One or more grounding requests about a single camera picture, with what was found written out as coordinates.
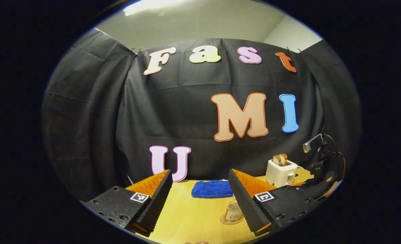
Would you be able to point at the blue towel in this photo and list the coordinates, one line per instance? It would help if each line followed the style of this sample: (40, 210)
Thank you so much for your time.
(212, 189)

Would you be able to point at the toast slice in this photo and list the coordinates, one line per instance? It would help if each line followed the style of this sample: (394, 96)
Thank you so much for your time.
(283, 158)
(277, 160)

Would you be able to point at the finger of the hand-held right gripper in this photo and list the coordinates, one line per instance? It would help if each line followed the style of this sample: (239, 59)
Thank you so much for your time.
(297, 184)

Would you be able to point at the white toaster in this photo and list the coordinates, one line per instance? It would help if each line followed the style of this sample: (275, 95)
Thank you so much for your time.
(280, 174)

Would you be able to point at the black backdrop cloth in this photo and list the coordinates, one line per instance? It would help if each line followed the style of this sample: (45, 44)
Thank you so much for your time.
(187, 118)

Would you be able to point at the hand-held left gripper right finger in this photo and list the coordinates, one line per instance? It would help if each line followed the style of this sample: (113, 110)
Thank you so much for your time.
(243, 203)

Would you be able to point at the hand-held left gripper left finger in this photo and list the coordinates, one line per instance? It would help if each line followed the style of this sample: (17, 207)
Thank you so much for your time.
(154, 206)

